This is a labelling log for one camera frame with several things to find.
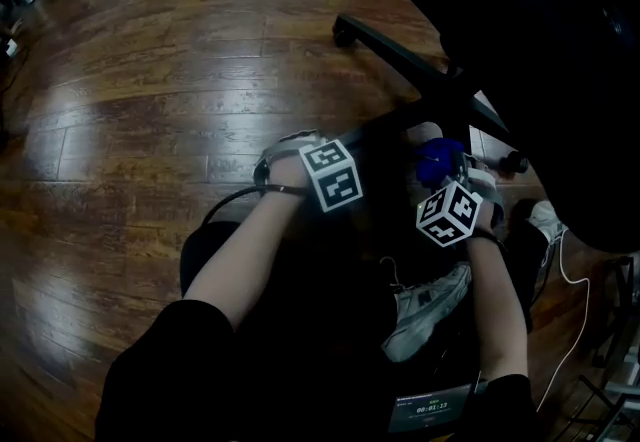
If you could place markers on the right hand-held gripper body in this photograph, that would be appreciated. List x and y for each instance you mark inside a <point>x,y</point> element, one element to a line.
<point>447,215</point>

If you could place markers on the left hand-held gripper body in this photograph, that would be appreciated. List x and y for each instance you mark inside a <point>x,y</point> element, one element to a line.
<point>332,177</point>

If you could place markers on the blue cloth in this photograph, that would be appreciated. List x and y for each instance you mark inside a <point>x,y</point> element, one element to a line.
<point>437,162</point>

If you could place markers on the black office chair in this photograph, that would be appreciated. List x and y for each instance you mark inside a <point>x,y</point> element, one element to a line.
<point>525,5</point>

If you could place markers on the person's right forearm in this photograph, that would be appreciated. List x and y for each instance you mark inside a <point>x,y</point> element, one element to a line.
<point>500,315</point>

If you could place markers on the person's left forearm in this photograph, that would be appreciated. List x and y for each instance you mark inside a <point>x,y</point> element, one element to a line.
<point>240,260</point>

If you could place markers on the person's right hand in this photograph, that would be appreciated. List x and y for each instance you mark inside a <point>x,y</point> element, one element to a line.
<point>485,220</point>

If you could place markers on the person's left hand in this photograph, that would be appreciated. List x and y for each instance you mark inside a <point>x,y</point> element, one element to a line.
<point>290,172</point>

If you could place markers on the person's black trousers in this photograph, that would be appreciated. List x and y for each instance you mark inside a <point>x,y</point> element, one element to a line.
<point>340,270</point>

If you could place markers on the person's white sneaker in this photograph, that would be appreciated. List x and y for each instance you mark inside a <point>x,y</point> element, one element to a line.
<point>425,315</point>
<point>547,220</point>

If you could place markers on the black smartphone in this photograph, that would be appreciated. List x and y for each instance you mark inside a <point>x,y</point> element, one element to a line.
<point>430,410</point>

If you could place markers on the black metal rack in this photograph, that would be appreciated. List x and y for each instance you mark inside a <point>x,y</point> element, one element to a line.
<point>620,380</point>

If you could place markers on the person's black shirt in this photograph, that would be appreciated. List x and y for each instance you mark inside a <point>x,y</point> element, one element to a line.
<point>200,380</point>

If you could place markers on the white power strip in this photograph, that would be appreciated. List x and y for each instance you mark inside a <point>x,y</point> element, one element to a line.
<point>11,46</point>

